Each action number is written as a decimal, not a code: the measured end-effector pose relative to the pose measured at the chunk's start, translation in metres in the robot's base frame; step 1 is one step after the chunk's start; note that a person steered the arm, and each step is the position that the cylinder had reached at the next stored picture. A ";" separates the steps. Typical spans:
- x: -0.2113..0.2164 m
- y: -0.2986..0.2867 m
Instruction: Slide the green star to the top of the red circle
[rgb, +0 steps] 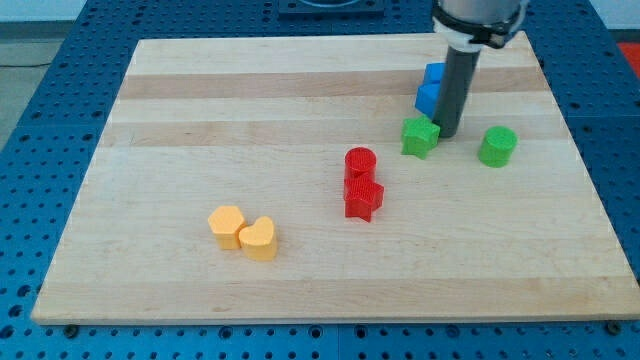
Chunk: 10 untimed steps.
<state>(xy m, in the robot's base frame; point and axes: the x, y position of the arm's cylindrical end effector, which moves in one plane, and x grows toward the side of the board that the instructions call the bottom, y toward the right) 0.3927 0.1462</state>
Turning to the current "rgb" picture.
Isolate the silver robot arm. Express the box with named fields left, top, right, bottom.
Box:
left=432, top=0, right=529, bottom=53

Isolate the blue block behind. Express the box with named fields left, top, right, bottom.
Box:
left=423, top=62, right=446, bottom=84

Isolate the yellow heart block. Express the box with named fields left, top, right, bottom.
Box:
left=239, top=216, right=278, bottom=261

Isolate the yellow hexagon block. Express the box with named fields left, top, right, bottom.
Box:
left=208, top=205, right=247, bottom=250

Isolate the green cylinder block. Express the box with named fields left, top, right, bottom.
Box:
left=477, top=126, right=518, bottom=168

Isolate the red cylinder block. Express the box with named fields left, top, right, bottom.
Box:
left=344, top=147, right=377, bottom=180

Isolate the green star block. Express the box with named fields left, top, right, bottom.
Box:
left=401, top=116, right=440, bottom=160

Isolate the red star block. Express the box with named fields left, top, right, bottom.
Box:
left=343, top=176, right=384, bottom=222

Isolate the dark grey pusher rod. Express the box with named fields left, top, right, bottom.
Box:
left=432, top=47, right=480, bottom=138

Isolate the light wooden board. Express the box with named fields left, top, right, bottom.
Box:
left=31, top=33, right=639, bottom=325

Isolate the blue cube block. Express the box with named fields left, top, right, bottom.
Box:
left=414, top=83, right=440, bottom=119

